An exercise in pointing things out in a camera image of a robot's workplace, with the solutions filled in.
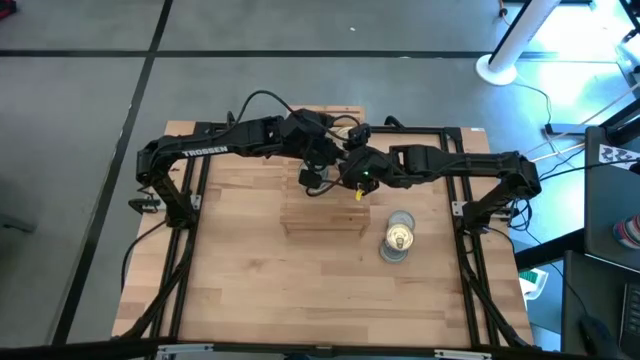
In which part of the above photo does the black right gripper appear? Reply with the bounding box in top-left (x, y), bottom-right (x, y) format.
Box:
top-left (298, 145), bottom-right (404, 194)

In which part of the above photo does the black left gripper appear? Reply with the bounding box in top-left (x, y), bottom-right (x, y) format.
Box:
top-left (280, 110), bottom-right (373, 166)

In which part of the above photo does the wooden slatted shelf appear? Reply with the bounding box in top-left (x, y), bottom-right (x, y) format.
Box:
top-left (278, 104), bottom-right (372, 237)

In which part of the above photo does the green white box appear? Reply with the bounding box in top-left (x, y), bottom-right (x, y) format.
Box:
top-left (517, 267), bottom-right (550, 302)

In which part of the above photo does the white patterned paper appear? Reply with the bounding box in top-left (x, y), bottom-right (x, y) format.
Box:
top-left (597, 143), bottom-right (640, 172)

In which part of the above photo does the black side desk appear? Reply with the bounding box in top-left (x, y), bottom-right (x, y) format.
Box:
top-left (582, 124), bottom-right (640, 275)

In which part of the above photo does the striped colourful roll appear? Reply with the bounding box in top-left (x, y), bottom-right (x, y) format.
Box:
top-left (612, 213), bottom-right (640, 251)

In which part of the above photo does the grey floor object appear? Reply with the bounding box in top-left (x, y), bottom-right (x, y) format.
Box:
top-left (0, 212), bottom-right (38, 235)

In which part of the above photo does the black computer mouse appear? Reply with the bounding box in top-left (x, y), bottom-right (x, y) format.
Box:
top-left (578, 314), bottom-right (620, 360)

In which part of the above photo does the black keyboard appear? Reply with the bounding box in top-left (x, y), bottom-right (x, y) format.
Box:
top-left (618, 281), bottom-right (640, 347)

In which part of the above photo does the black aluminium table frame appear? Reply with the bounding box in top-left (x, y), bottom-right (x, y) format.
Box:
top-left (112, 112), bottom-right (535, 360)

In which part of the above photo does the white round post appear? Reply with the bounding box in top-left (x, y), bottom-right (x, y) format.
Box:
top-left (474, 0), bottom-right (562, 87)

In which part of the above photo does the silver end bracket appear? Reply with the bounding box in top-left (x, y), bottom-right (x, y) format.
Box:
top-left (433, 348), bottom-right (494, 360)
top-left (157, 343), bottom-right (214, 358)

